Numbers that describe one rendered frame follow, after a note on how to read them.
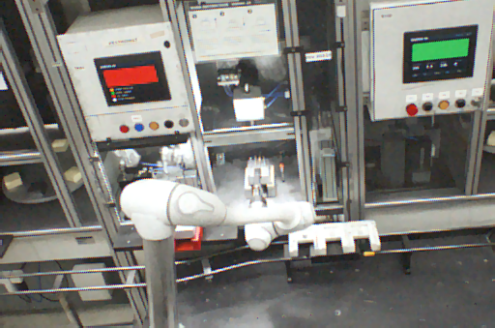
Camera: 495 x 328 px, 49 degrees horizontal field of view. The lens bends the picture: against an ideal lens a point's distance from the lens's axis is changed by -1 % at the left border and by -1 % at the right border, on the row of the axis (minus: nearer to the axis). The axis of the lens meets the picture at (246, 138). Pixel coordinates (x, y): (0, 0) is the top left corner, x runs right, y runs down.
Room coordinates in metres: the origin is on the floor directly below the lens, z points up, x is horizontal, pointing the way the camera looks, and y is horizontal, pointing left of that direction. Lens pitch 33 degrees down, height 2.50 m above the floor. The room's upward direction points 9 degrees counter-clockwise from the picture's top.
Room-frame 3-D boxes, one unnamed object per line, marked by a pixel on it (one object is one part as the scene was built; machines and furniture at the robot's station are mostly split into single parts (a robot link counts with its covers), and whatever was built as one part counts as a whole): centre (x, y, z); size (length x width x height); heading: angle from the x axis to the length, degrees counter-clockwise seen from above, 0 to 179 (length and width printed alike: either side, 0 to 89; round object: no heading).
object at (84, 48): (1.95, 0.39, 1.60); 0.42 x 0.29 x 0.46; 83
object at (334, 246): (1.62, -0.29, 0.84); 0.36 x 0.14 x 0.10; 83
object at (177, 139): (1.82, 0.41, 1.37); 0.36 x 0.04 x 0.04; 83
